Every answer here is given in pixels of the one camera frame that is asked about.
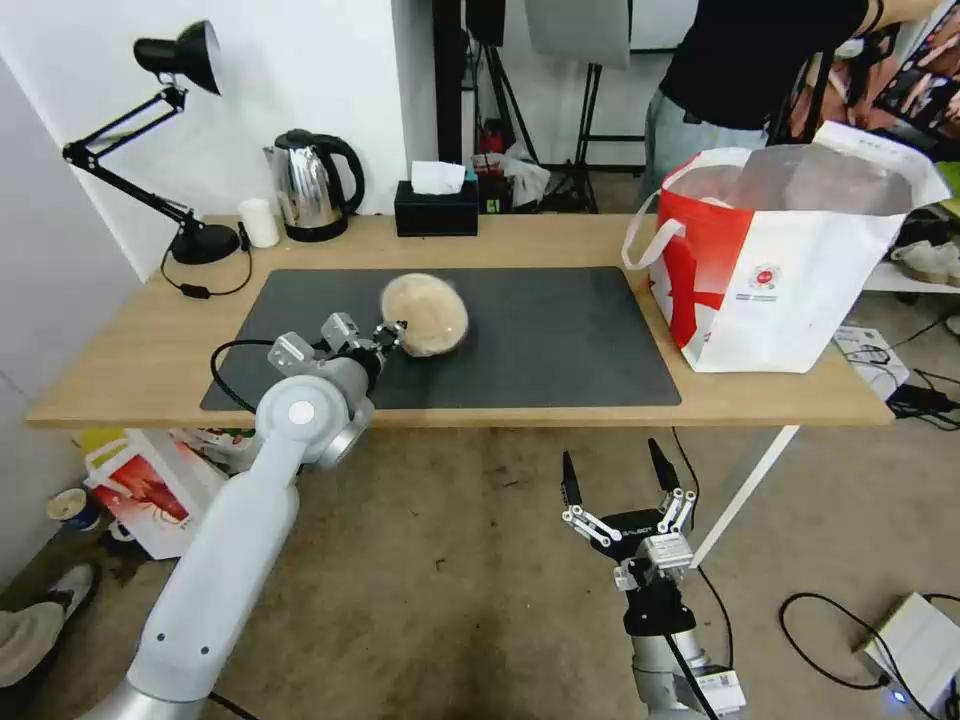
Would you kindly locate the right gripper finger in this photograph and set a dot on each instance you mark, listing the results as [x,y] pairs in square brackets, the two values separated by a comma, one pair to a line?
[663,469]
[571,484]

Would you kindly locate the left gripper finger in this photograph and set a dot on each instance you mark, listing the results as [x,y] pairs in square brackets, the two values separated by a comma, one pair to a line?
[388,328]
[390,343]

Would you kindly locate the brown paper ball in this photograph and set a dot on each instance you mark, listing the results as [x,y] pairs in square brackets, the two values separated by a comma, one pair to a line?
[427,315]

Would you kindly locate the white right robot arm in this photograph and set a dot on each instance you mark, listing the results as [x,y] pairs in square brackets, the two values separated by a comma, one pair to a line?
[667,675]

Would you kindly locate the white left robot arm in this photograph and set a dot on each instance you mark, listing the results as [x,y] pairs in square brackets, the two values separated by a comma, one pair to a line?
[232,525]

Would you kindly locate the yellow green bag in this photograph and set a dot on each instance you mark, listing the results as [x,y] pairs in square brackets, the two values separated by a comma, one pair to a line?
[225,436]

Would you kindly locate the white plastic bag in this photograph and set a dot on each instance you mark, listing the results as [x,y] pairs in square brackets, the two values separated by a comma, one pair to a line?
[523,178]

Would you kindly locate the red white takeout bag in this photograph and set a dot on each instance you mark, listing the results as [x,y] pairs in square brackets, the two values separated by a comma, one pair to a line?
[787,285]

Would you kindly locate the red white paper bag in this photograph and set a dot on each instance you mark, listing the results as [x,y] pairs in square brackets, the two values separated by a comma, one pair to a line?
[146,495]

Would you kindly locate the white table leg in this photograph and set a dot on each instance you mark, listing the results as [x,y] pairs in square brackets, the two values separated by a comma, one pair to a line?
[742,495]

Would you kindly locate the black tissue box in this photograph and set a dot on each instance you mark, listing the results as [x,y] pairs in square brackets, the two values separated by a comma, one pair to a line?
[436,214]

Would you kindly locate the dark grey desk mat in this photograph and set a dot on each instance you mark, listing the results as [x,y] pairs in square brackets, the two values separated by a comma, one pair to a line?
[540,337]

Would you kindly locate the white tissue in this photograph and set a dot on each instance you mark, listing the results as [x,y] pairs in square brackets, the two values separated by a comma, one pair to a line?
[436,178]

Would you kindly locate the steel electric kettle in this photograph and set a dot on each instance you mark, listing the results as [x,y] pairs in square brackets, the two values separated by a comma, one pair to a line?
[307,184]

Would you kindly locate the white cylinder cup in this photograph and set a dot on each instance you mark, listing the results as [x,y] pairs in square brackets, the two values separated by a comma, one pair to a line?
[259,223]

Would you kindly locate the black desk lamp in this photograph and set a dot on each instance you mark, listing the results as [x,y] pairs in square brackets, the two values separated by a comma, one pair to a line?
[199,244]

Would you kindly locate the white printed box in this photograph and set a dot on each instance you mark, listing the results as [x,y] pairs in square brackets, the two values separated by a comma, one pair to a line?
[870,352]

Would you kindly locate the black tripod stand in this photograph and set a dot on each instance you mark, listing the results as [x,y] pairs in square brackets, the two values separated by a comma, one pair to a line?
[506,97]

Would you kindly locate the white device box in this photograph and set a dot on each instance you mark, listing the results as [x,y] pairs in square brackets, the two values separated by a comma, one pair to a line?
[919,652]

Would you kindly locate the black power adapter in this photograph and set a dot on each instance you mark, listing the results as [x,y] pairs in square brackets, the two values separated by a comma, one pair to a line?
[926,401]

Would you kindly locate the black light stand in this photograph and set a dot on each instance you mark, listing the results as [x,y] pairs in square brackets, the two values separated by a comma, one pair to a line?
[592,135]

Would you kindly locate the instant noodle cup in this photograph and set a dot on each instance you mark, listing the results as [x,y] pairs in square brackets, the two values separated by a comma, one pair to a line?
[71,510]

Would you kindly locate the white softbox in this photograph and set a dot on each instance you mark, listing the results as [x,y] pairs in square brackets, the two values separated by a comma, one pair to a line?
[581,30]

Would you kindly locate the white shoe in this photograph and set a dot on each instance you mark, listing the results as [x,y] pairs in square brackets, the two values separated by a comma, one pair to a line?
[45,611]

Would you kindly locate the person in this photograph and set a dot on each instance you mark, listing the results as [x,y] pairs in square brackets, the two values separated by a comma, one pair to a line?
[750,67]

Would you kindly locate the colourful printed panel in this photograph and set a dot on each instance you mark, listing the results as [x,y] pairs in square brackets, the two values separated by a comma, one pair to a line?
[907,75]

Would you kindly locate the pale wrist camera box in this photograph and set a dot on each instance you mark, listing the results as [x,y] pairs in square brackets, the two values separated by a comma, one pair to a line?
[666,553]
[341,330]

